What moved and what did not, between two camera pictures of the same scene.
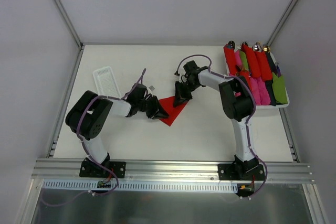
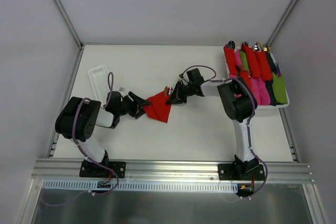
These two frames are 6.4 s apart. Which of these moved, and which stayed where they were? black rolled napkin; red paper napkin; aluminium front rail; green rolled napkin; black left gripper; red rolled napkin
Moved: black left gripper; red paper napkin
Stayed: black rolled napkin; red rolled napkin; green rolled napkin; aluminium front rail
